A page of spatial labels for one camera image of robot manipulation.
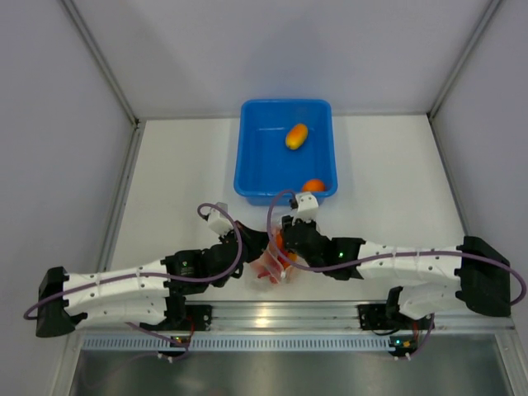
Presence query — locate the clear zip top bag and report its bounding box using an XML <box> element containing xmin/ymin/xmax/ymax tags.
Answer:
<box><xmin>246</xmin><ymin>243</ymin><xmax>299</xmax><ymax>291</ymax></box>

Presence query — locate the red fake chili pepper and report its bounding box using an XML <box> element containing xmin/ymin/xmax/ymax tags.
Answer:
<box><xmin>254</xmin><ymin>255</ymin><xmax>290</xmax><ymax>285</ymax></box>

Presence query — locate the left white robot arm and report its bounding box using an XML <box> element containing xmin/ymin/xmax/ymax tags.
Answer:
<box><xmin>33</xmin><ymin>222</ymin><xmax>268</xmax><ymax>338</ymax></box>

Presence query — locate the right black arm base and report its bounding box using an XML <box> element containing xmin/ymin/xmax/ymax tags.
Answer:
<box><xmin>357</xmin><ymin>304</ymin><xmax>403</xmax><ymax>334</ymax></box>

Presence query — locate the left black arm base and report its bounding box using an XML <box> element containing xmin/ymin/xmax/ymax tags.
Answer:
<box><xmin>163</xmin><ymin>304</ymin><xmax>213</xmax><ymax>332</ymax></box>

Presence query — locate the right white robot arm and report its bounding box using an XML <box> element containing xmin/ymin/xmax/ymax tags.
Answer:
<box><xmin>280</xmin><ymin>215</ymin><xmax>511</xmax><ymax>328</ymax></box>

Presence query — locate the orange yellow fake fruit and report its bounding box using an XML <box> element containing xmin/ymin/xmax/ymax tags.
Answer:
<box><xmin>275</xmin><ymin>233</ymin><xmax>297</xmax><ymax>262</ymax></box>

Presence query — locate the blue plastic bin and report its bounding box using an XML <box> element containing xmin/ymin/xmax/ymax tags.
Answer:
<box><xmin>233</xmin><ymin>98</ymin><xmax>338</xmax><ymax>206</ymax></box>

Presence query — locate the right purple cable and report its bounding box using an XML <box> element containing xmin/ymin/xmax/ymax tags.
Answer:
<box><xmin>266</xmin><ymin>189</ymin><xmax>528</xmax><ymax>306</ymax></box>

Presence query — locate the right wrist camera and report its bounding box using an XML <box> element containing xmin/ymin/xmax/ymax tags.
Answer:
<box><xmin>290</xmin><ymin>191</ymin><xmax>318</xmax><ymax>223</ymax></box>

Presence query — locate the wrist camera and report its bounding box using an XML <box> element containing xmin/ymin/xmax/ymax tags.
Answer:
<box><xmin>206</xmin><ymin>202</ymin><xmax>234</xmax><ymax>237</ymax></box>
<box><xmin>290</xmin><ymin>191</ymin><xmax>318</xmax><ymax>223</ymax></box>

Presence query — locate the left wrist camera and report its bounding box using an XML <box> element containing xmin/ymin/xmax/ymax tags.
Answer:
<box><xmin>206</xmin><ymin>202</ymin><xmax>234</xmax><ymax>237</ymax></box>

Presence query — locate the aluminium rail frame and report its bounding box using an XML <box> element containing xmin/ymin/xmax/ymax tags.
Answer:
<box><xmin>65</xmin><ymin>299</ymin><xmax>515</xmax><ymax>332</ymax></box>

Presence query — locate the slotted cable duct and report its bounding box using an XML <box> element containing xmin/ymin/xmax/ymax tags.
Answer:
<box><xmin>82</xmin><ymin>334</ymin><xmax>413</xmax><ymax>352</ymax></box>

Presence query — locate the left aluminium corner post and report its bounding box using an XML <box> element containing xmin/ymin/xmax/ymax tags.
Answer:
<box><xmin>58</xmin><ymin>0</ymin><xmax>139</xmax><ymax>127</ymax></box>

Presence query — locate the aluminium corner post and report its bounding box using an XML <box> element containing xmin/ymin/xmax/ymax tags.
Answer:
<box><xmin>58</xmin><ymin>0</ymin><xmax>139</xmax><ymax>127</ymax></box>
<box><xmin>427</xmin><ymin>0</ymin><xmax>504</xmax><ymax>121</ymax></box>

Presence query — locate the right aluminium corner post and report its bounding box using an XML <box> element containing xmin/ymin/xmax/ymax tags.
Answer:
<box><xmin>427</xmin><ymin>0</ymin><xmax>504</xmax><ymax>121</ymax></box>

